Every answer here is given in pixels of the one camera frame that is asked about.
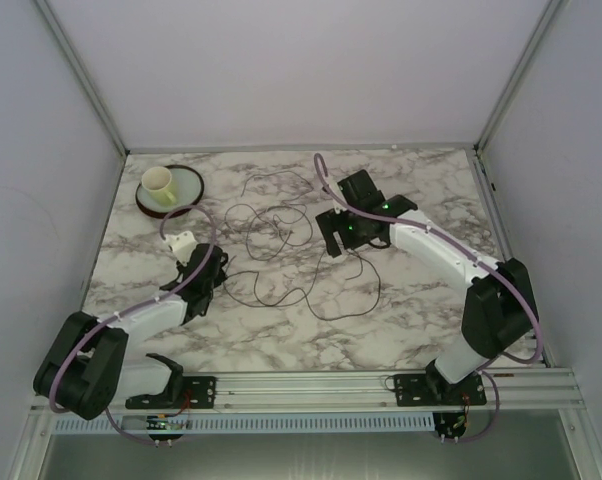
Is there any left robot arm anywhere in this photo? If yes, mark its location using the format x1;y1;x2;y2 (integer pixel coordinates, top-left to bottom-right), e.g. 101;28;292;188
33;243;228;420

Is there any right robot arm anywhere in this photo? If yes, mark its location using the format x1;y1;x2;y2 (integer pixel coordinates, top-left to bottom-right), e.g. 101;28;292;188
316;164;539;405

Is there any brown rimmed white plate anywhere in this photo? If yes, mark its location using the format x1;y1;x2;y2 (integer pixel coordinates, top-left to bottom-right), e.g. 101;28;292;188
135;165;205;219

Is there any pale yellow mug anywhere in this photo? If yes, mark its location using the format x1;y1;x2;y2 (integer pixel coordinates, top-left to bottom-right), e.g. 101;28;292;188
141;166;177;206

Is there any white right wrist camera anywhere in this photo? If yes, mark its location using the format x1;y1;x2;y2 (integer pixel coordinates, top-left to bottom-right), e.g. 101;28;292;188
328;180;347;214

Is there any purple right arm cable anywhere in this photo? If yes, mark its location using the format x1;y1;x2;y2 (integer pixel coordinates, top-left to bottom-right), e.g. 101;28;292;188
313;153;542;445

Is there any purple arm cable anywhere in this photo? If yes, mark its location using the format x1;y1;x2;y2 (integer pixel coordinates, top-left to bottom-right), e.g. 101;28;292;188
48;204;222;447
313;153;542;445

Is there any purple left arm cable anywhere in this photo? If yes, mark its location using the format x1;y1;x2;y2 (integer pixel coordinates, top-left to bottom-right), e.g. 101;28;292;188
48;204;222;447

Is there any black wire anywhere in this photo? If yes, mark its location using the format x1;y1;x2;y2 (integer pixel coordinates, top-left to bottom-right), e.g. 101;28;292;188
223;169;367;309

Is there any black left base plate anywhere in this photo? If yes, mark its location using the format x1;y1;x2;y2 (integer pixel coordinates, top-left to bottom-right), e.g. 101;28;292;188
125;375;217;410

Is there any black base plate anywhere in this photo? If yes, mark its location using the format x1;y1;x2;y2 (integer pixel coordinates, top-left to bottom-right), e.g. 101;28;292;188
391;373;487;407
125;375;217;410

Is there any aluminium back rail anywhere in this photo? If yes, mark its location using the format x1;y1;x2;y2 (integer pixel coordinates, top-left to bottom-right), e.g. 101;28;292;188
128;142;474;155

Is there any aluminium rail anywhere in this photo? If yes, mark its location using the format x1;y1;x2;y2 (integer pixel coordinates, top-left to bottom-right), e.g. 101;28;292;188
108;368;584;413
128;142;474;155

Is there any grey slotted cable duct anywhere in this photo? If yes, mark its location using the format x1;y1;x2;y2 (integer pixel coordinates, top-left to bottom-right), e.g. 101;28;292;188
53;412;435;435

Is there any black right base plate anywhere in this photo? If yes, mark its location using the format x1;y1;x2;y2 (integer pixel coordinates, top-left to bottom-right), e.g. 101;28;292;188
391;373;487;407

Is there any aluminium frame post right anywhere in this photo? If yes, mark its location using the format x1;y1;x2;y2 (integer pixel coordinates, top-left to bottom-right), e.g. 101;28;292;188
474;0;569;156

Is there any aluminium front rail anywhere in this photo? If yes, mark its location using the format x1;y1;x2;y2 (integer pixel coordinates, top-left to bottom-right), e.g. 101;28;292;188
108;368;584;413

